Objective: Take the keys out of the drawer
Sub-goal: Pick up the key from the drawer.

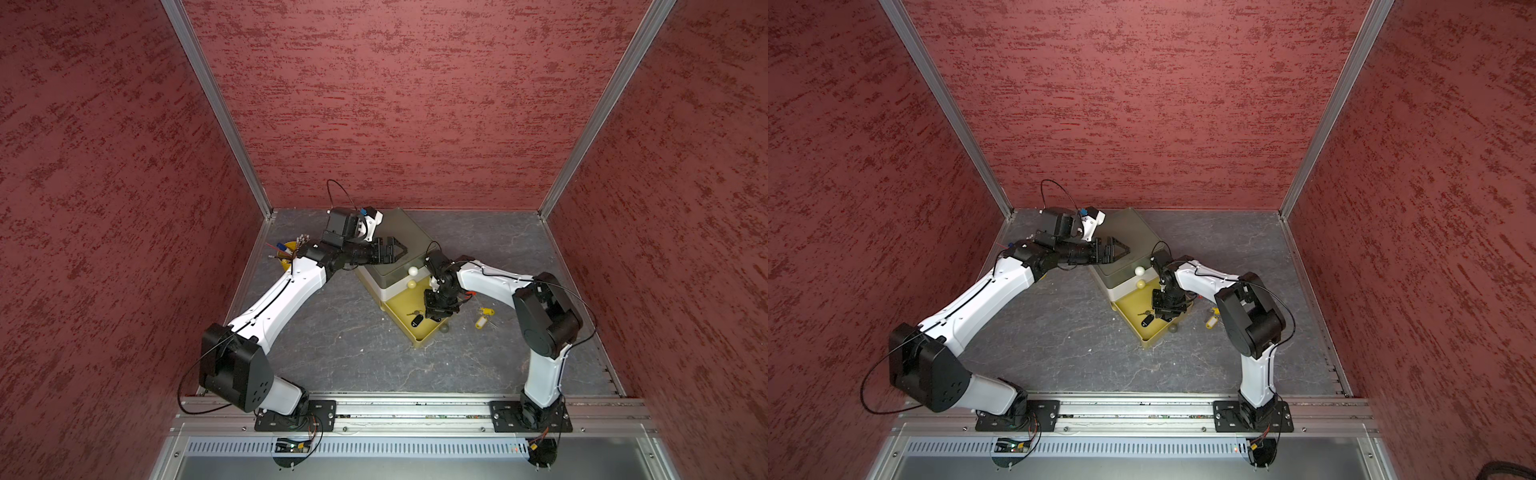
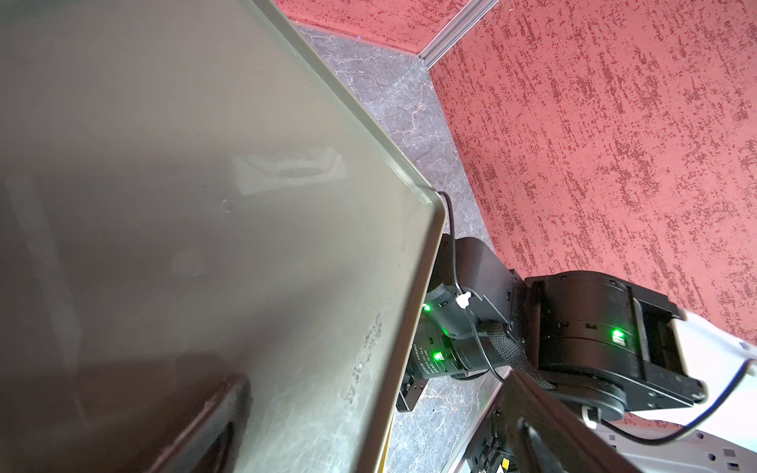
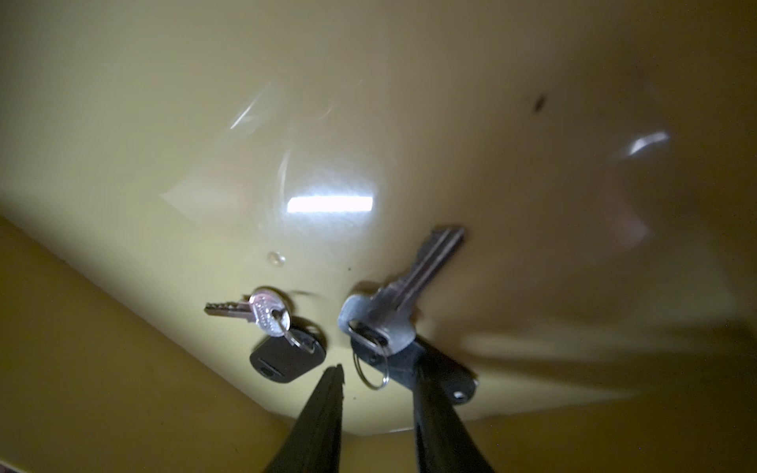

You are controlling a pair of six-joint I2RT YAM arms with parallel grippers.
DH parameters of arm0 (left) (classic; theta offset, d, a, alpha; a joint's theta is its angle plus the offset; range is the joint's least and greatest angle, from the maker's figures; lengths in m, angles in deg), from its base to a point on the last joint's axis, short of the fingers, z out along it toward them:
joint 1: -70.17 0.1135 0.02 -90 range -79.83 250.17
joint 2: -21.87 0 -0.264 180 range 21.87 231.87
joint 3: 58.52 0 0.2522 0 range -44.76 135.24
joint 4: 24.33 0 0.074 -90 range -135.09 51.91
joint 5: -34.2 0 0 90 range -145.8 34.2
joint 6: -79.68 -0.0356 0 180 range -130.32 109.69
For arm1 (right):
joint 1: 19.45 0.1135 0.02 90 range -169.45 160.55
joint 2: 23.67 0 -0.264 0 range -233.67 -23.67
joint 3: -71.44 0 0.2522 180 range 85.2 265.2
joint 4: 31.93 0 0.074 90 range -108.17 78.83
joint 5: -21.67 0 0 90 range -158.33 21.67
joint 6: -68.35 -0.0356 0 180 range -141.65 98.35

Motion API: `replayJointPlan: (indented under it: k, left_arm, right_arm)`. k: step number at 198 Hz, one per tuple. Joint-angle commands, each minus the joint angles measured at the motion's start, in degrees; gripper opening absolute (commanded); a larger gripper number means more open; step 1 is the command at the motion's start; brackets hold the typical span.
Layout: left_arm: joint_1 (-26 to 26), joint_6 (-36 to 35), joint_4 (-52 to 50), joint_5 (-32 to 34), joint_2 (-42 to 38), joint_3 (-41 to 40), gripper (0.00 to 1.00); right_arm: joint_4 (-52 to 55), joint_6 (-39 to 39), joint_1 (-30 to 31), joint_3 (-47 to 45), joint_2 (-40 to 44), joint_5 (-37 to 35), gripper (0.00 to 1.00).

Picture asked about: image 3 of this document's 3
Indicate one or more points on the key black tag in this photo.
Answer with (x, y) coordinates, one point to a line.
(384, 336)
(291, 346)

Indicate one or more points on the yellow bottom drawer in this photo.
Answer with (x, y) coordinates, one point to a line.
(163, 155)

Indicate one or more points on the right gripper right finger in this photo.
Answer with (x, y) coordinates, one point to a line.
(442, 443)

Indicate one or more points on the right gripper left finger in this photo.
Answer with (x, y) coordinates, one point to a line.
(314, 444)

